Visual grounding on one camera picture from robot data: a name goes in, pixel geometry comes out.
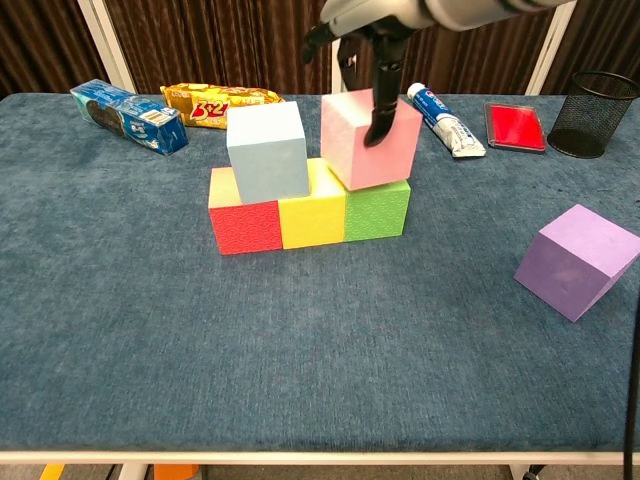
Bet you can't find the gold cookie package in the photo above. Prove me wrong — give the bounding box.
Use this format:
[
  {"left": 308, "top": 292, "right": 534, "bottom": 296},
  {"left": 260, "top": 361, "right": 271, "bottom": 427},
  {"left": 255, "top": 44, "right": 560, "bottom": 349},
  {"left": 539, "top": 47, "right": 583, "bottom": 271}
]
[{"left": 159, "top": 83, "right": 288, "bottom": 131}]

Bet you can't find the white blue toothpaste tube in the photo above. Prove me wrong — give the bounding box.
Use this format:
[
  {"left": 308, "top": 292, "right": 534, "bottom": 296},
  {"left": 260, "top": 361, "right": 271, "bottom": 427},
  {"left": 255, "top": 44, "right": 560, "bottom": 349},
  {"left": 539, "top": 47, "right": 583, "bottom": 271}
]
[{"left": 405, "top": 82, "right": 487, "bottom": 159}]

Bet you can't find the red ink pad case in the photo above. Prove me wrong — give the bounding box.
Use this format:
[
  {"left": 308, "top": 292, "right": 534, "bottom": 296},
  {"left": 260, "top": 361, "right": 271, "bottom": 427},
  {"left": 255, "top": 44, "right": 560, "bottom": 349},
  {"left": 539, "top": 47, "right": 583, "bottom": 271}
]
[{"left": 483, "top": 102, "right": 547, "bottom": 154}]

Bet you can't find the green cube block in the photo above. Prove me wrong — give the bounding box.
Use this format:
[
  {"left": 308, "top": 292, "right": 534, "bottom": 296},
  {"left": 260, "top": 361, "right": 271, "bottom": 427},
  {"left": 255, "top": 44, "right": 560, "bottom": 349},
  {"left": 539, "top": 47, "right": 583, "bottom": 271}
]
[{"left": 343, "top": 179, "right": 412, "bottom": 244}]

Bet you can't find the yellow cube block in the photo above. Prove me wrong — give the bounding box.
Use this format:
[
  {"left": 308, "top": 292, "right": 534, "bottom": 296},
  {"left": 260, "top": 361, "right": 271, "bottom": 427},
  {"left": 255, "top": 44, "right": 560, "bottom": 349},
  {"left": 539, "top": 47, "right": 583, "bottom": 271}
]
[{"left": 277, "top": 157, "right": 347, "bottom": 250}]

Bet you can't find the brown fabric partition panel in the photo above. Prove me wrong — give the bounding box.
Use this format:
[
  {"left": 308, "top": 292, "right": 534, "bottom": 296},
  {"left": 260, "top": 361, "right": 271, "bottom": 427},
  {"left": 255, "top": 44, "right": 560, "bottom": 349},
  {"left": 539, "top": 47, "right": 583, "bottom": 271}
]
[
  {"left": 542, "top": 0, "right": 640, "bottom": 96},
  {"left": 103, "top": 0, "right": 334, "bottom": 96},
  {"left": 355, "top": 19, "right": 554, "bottom": 96},
  {"left": 0, "top": 0, "right": 96, "bottom": 99}
]

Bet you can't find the white partition frame post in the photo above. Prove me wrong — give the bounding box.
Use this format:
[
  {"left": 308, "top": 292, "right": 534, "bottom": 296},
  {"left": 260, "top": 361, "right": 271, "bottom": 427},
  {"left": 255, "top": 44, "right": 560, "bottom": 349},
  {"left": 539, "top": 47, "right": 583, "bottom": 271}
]
[
  {"left": 523, "top": 0, "right": 580, "bottom": 96},
  {"left": 329, "top": 39, "right": 359, "bottom": 96},
  {"left": 77, "top": 0, "right": 137, "bottom": 96}
]

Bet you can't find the blue cookie package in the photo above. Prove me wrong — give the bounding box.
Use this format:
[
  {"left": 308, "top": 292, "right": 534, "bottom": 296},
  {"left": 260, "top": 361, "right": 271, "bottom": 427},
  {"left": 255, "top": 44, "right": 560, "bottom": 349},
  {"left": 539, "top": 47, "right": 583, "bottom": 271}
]
[{"left": 69, "top": 78, "right": 190, "bottom": 157}]

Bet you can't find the pink cube block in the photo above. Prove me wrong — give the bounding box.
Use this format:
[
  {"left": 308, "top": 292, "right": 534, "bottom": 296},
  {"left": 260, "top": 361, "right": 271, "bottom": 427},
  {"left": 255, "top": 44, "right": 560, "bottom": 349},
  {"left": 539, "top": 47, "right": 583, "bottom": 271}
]
[{"left": 320, "top": 89, "right": 424, "bottom": 192}]

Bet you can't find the blue felt table cover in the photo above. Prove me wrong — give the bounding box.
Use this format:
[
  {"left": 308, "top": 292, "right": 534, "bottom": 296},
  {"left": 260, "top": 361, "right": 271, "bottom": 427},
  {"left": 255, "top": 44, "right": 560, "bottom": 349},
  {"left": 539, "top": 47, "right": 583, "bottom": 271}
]
[{"left": 0, "top": 92, "right": 640, "bottom": 454}]

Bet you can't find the light blue cube block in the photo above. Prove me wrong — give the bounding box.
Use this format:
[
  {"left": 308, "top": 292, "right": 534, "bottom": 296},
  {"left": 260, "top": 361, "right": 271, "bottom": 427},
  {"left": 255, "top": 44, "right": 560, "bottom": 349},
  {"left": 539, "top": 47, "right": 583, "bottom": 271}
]
[{"left": 226, "top": 100, "right": 311, "bottom": 205}]

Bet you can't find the black mesh pen cup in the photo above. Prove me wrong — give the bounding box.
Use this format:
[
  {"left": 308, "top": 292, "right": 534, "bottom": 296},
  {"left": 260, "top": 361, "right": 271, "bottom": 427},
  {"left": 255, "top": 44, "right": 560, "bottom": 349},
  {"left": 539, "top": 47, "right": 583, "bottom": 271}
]
[{"left": 547, "top": 70, "right": 640, "bottom": 160}]

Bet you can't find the orange floor object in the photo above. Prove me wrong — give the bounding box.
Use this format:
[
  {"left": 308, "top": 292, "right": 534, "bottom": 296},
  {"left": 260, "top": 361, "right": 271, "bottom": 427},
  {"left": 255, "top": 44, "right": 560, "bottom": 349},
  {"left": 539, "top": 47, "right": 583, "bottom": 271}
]
[{"left": 153, "top": 463, "right": 201, "bottom": 480}]

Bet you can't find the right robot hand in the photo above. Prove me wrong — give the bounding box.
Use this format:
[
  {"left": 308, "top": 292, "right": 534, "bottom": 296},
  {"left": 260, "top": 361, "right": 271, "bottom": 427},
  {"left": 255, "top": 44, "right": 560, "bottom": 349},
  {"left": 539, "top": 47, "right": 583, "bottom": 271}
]
[{"left": 300, "top": 0, "right": 435, "bottom": 148}]

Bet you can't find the white table frame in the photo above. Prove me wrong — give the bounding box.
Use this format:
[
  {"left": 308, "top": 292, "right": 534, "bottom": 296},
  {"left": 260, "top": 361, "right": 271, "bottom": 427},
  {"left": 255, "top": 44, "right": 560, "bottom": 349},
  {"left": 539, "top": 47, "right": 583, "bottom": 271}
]
[{"left": 0, "top": 449, "right": 640, "bottom": 480}]

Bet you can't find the purple cube block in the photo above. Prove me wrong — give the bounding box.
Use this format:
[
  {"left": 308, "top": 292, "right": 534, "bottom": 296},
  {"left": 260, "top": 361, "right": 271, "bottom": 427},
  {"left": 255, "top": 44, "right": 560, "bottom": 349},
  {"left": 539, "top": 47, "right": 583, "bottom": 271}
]
[{"left": 513, "top": 204, "right": 640, "bottom": 323}]

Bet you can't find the orange red cube block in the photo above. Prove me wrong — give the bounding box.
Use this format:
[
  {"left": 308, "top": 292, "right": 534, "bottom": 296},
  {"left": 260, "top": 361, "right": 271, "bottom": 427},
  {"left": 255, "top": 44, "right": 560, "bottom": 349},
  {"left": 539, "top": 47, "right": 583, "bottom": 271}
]
[{"left": 208, "top": 166, "right": 284, "bottom": 257}]

